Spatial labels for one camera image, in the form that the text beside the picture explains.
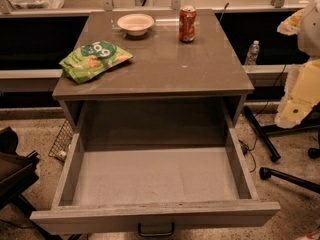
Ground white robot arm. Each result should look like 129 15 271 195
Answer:
275 0 320 128

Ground open grey top drawer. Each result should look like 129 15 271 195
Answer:
31 130 280 234

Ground clear plastic water bottle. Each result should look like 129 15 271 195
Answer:
245 40 260 65

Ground red coke can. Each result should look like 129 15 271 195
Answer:
179 6 197 43

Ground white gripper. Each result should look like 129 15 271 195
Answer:
275 9 320 129

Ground black office chair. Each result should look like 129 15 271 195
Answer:
0 126 83 240

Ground black chair base legs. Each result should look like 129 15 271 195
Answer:
242 103 320 195

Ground grey cabinet with top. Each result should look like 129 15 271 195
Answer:
53 10 253 149

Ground green chip bag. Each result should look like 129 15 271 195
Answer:
59 41 133 84

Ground wire mesh basket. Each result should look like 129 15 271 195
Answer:
48 120 73 162

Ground black drawer handle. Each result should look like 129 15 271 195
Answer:
137 222 175 238

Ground white paper bowl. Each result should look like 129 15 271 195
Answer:
117 14 154 36

